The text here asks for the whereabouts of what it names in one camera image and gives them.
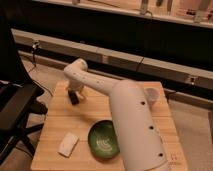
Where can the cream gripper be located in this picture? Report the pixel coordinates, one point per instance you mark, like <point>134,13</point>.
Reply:
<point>80,94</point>

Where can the black eraser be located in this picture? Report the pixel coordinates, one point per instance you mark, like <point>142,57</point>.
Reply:
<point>73,97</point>

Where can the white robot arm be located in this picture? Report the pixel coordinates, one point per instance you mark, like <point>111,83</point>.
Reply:
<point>140,144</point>

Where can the white sponge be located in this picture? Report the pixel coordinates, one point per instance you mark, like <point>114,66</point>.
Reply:
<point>67,144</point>

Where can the wooden table board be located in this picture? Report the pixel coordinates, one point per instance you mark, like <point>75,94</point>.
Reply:
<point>63,117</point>

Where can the green ceramic bowl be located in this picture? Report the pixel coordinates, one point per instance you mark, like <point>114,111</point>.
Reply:
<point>102,140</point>

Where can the black office chair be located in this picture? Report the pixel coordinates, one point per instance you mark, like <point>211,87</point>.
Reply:
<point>18,95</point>

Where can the white paper cup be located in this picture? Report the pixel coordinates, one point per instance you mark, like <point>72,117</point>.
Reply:
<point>151,96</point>

